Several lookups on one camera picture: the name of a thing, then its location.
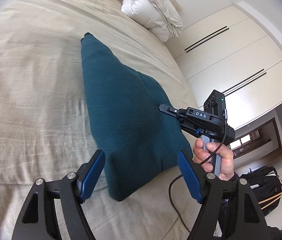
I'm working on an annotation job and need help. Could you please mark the dark teal knit sweater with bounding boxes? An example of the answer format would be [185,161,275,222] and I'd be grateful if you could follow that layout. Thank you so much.
[81,33,191,202]

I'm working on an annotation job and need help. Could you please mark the black camera box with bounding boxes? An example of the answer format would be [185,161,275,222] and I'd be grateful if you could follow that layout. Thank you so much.
[203,89,227,124]

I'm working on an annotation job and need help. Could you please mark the beige bed sheet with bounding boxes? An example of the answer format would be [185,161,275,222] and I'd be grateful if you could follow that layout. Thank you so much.
[0,0,197,239]

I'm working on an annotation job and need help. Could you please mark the wooden desk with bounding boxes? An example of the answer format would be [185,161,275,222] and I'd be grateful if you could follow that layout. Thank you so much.
[229,118,282,170]

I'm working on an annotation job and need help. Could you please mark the white wardrobe with black handles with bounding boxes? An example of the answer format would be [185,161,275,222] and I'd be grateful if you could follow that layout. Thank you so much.
[166,6,282,129]

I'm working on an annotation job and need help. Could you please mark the black backpack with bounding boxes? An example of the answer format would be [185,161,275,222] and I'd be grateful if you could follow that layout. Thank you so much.
[218,166,282,239]

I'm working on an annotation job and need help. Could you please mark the white folded duvet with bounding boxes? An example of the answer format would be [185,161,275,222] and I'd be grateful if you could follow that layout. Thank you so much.
[121,0,184,43]

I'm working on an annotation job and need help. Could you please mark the person's right hand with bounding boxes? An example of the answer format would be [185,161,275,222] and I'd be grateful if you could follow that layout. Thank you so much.
[192,138,235,182]

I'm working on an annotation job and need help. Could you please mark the black cable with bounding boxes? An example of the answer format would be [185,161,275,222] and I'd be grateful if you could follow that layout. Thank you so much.
[168,142,224,233]

